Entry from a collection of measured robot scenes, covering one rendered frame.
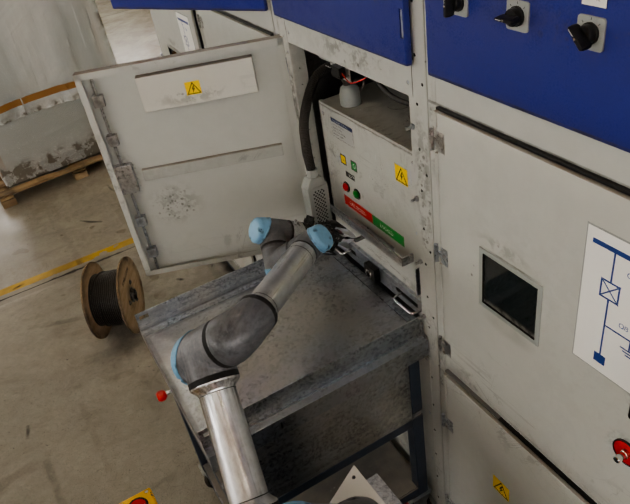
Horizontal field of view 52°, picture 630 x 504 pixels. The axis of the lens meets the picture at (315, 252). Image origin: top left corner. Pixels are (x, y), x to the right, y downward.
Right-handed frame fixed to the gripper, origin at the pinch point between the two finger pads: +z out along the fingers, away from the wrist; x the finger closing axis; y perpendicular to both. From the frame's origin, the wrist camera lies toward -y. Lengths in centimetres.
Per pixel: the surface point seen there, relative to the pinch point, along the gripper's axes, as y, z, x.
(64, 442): -82, -45, -143
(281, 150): -30.9, -13.8, 15.1
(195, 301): -22, -34, -37
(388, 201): 14.8, -3.8, 17.7
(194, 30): -104, -23, 38
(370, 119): 3.5, -10.5, 36.8
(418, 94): 38, -27, 50
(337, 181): -14.1, -0.9, 12.7
